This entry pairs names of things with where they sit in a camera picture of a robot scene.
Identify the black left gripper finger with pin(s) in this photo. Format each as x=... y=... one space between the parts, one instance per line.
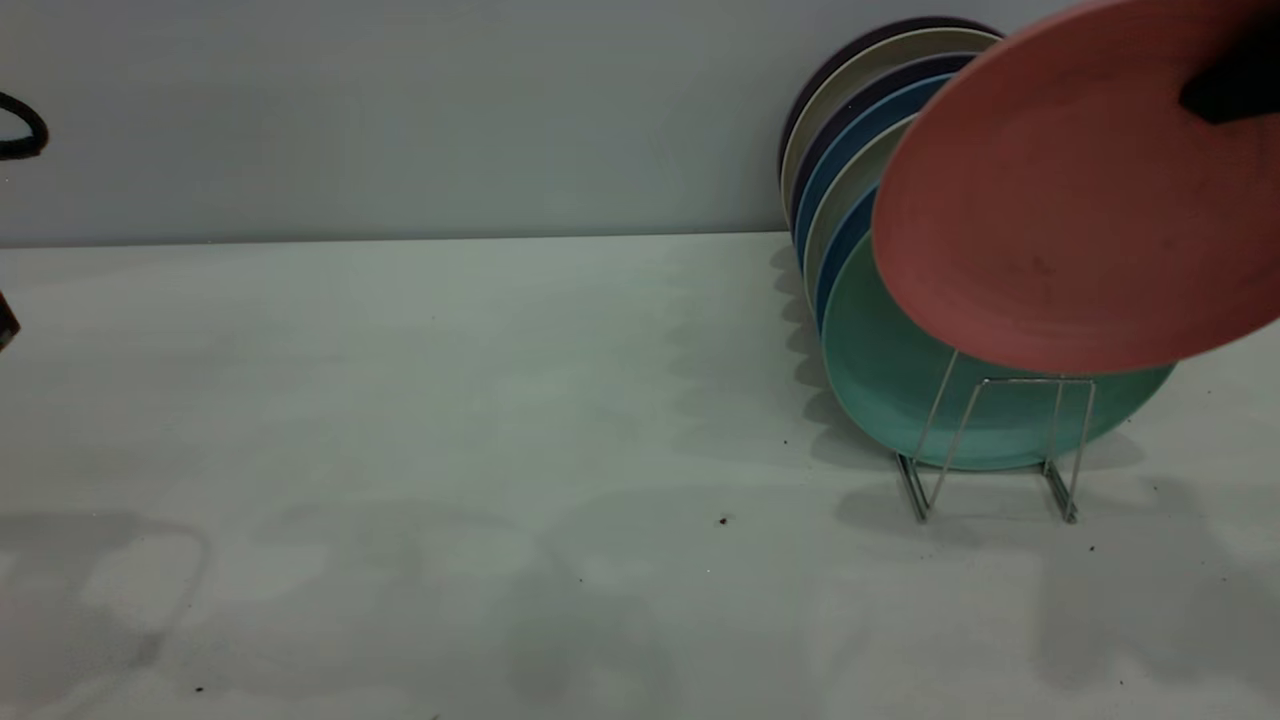
x=1245 y=85

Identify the pink round plate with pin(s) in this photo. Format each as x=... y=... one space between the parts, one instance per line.
x=1060 y=200

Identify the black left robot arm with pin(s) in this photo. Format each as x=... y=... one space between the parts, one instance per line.
x=6 y=325

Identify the beige round plate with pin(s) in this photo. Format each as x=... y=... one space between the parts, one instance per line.
x=900 y=45
x=865 y=155

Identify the navy purple round plate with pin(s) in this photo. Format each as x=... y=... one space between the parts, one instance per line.
x=890 y=75

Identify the blue round plate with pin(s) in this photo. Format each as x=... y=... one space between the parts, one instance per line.
x=875 y=110
x=845 y=250

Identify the dark purple round plate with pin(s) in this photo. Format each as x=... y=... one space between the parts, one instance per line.
x=818 y=75

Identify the green round plate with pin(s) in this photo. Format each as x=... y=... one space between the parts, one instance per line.
x=900 y=400

